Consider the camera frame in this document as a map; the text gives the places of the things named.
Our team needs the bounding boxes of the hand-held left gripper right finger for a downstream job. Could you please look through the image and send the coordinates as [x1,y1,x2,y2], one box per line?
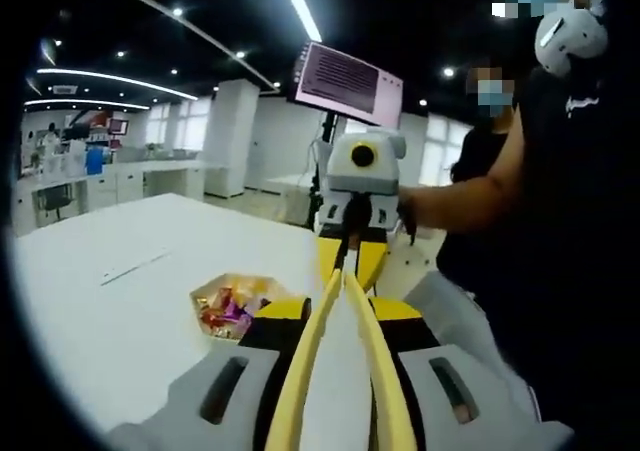
[366,295,576,451]

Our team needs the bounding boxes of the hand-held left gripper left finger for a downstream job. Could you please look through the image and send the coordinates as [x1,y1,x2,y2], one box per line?
[107,294,315,451]

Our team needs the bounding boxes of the cream hexagonal container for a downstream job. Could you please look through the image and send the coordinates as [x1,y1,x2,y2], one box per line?
[188,271,301,343]

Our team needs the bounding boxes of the pink screen monitor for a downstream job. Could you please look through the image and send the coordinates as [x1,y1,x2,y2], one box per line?
[287,40,405,128]

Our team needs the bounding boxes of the white square pillar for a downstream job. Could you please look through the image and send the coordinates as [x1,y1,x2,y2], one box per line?
[202,78,261,200]

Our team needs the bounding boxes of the ceiling light strips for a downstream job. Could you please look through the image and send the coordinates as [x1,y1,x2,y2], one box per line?
[22,0,324,112]

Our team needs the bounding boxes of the white office workbench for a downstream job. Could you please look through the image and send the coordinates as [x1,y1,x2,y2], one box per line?
[14,158,214,232]

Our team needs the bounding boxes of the black office chair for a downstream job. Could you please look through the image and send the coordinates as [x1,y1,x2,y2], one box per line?
[37,189,72,222]

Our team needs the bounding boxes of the white worn device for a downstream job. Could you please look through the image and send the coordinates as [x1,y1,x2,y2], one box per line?
[534,10,609,78]

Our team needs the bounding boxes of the group of ceiling spot lights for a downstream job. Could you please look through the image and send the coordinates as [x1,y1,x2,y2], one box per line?
[114,5,456,110]

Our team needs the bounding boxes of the white table cable cover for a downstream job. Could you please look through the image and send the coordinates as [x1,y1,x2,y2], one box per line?
[99,250,174,287]

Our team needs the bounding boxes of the red wall display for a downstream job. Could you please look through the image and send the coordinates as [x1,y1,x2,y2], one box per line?
[64,110,130,137]

